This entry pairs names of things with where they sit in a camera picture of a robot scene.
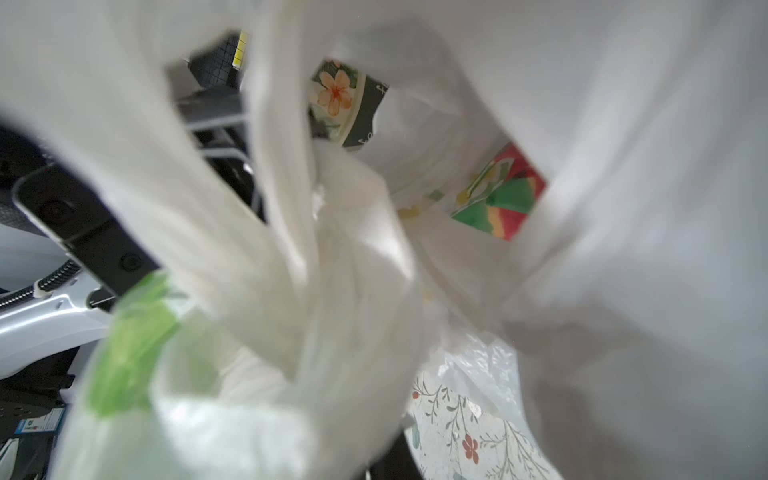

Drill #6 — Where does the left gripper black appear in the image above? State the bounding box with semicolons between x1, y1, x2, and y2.
12;165;158;297

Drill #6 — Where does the white plastic grocery bag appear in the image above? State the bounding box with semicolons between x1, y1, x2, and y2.
1;1;767;479

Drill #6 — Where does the pink dragon fruit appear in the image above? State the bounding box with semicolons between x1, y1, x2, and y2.
451;143;547;241

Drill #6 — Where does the cream canvas tote bag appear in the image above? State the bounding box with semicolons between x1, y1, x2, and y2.
308;59;389;150

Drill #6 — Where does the floral table mat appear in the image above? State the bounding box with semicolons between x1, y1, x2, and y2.
406;374;560;479

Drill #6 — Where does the black wire wall basket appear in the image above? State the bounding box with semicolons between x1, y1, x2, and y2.
187;31;247;89

